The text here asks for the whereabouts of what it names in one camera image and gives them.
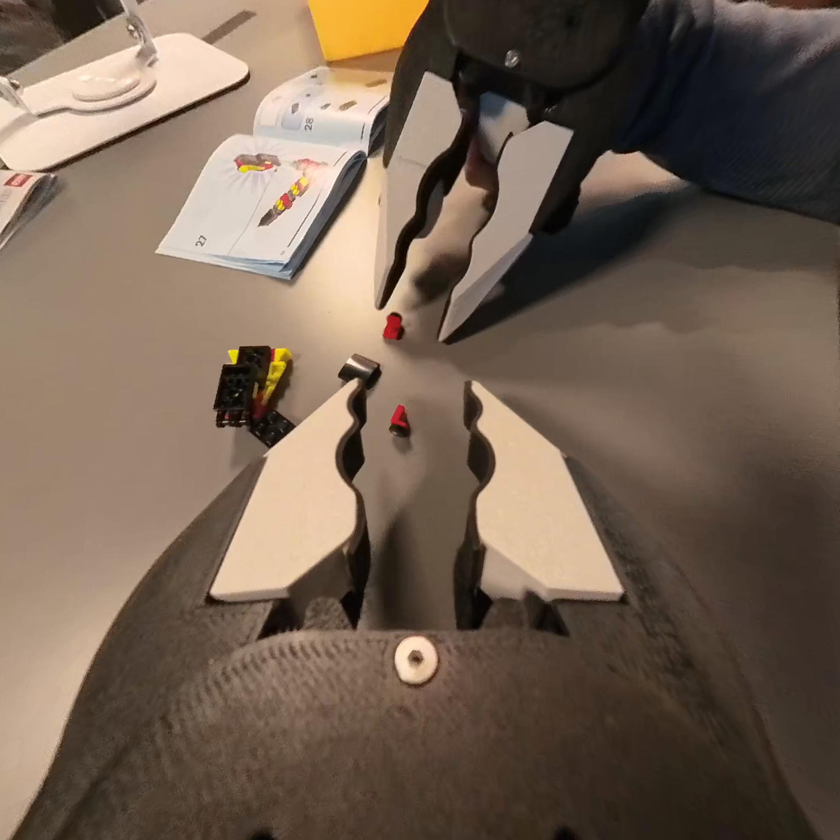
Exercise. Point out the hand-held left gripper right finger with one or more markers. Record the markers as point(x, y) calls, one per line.
point(544, 518)

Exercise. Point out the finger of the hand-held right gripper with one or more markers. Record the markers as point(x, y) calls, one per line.
point(518, 210)
point(413, 164)

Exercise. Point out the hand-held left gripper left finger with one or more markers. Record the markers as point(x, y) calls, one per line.
point(295, 518)

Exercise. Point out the black studded toy plate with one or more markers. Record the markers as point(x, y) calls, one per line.
point(272, 428)

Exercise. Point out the red yellow black brick assembly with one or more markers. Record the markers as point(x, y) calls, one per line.
point(253, 384)

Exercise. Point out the small red toy pin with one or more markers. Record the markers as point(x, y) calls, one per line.
point(399, 420)
point(393, 327)

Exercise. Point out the person's right hand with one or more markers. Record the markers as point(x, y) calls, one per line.
point(479, 174)

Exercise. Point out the yellow plastic bin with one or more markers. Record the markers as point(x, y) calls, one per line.
point(367, 26)

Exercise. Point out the open instruction booklet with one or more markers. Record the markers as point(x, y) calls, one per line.
point(262, 197)

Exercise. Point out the black curved toy tile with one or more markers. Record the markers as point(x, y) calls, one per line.
point(359, 371)

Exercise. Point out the wooden book stand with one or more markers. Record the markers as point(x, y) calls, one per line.
point(118, 85)

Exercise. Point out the closed instruction booklet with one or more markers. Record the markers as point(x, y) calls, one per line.
point(23, 203)

